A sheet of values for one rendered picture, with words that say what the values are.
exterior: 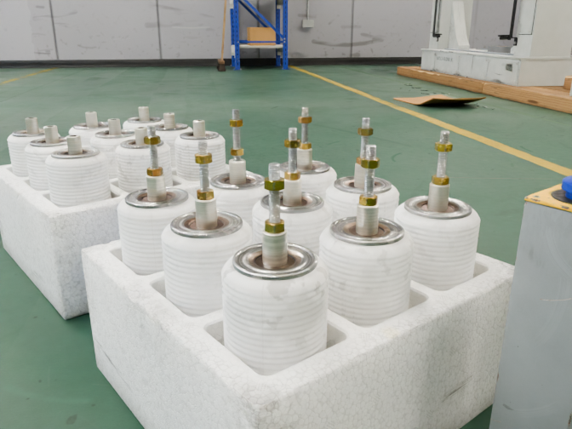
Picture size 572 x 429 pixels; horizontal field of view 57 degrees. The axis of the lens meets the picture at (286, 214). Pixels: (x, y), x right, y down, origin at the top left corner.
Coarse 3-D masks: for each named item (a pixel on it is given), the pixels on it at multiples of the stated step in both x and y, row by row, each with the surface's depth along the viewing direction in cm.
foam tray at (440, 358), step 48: (96, 288) 66; (144, 288) 58; (480, 288) 58; (96, 336) 70; (144, 336) 56; (192, 336) 49; (336, 336) 51; (384, 336) 49; (432, 336) 53; (480, 336) 59; (144, 384) 59; (192, 384) 48; (240, 384) 42; (288, 384) 42; (336, 384) 45; (384, 384) 49; (432, 384) 55; (480, 384) 63
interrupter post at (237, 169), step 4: (232, 160) 70; (244, 160) 70; (232, 164) 70; (236, 164) 70; (240, 164) 70; (244, 164) 70; (232, 168) 70; (236, 168) 70; (240, 168) 70; (244, 168) 70; (232, 172) 70; (236, 172) 70; (240, 172) 70; (244, 172) 71; (232, 176) 70; (236, 176) 70; (240, 176) 70; (244, 176) 71; (232, 180) 70; (236, 180) 70; (240, 180) 70; (244, 180) 71; (236, 184) 70
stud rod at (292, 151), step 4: (292, 128) 60; (292, 132) 60; (296, 132) 60; (292, 136) 60; (296, 136) 60; (292, 148) 60; (296, 148) 61; (292, 152) 60; (296, 152) 61; (292, 156) 61; (296, 156) 61; (292, 160) 61; (296, 160) 61; (292, 164) 61; (292, 168) 61; (296, 168) 61; (292, 172) 61
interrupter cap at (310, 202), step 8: (280, 192) 66; (304, 192) 66; (264, 200) 63; (280, 200) 64; (304, 200) 64; (312, 200) 63; (320, 200) 63; (264, 208) 61; (280, 208) 60; (288, 208) 60; (296, 208) 60; (304, 208) 60; (312, 208) 60; (320, 208) 61
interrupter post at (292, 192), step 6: (288, 180) 61; (294, 180) 61; (300, 180) 61; (288, 186) 61; (294, 186) 61; (300, 186) 62; (288, 192) 61; (294, 192) 61; (300, 192) 62; (288, 198) 62; (294, 198) 62; (300, 198) 62; (288, 204) 62; (294, 204) 62
